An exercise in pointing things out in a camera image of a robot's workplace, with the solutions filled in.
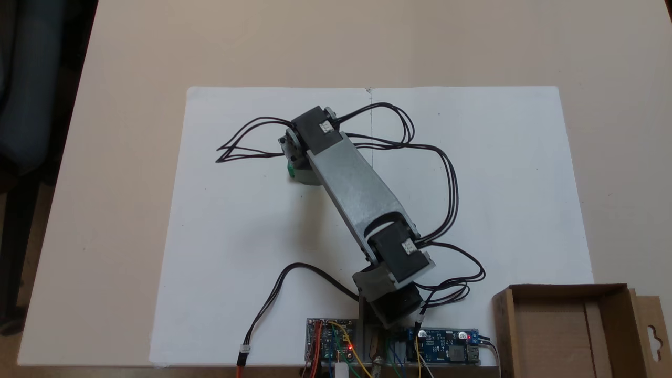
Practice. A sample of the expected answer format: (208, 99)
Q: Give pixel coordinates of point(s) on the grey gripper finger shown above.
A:
(308, 177)

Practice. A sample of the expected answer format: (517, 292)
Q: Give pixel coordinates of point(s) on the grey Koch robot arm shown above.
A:
(352, 184)

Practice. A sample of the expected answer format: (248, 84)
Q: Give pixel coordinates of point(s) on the white paper sheet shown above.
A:
(236, 220)

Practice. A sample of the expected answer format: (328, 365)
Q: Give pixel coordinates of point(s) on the blue circuit board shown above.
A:
(446, 346)

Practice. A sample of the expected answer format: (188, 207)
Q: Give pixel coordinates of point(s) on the brown cardboard box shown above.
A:
(551, 336)

